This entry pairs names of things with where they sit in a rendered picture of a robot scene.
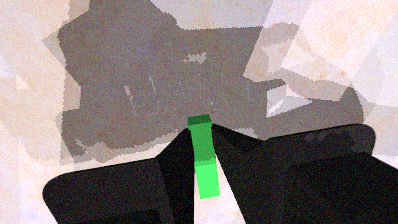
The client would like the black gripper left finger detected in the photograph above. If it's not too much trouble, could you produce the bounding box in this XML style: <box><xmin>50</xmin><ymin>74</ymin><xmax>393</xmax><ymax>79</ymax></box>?
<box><xmin>42</xmin><ymin>128</ymin><xmax>195</xmax><ymax>224</ymax></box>

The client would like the green rectangular post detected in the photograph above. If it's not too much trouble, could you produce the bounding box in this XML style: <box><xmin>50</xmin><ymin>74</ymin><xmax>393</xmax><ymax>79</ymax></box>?
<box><xmin>187</xmin><ymin>114</ymin><xmax>220</xmax><ymax>199</ymax></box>

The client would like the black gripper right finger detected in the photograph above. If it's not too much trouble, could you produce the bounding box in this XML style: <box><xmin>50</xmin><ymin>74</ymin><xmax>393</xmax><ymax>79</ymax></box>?
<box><xmin>211</xmin><ymin>124</ymin><xmax>376</xmax><ymax>224</ymax></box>

